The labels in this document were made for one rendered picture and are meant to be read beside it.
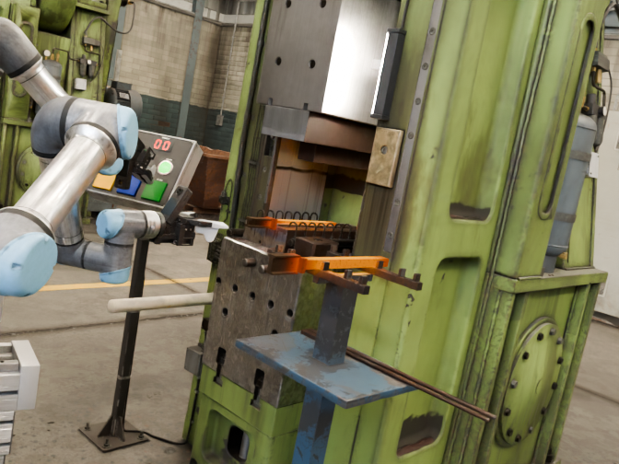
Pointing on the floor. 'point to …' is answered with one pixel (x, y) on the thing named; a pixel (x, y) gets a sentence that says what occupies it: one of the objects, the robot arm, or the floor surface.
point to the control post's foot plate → (102, 432)
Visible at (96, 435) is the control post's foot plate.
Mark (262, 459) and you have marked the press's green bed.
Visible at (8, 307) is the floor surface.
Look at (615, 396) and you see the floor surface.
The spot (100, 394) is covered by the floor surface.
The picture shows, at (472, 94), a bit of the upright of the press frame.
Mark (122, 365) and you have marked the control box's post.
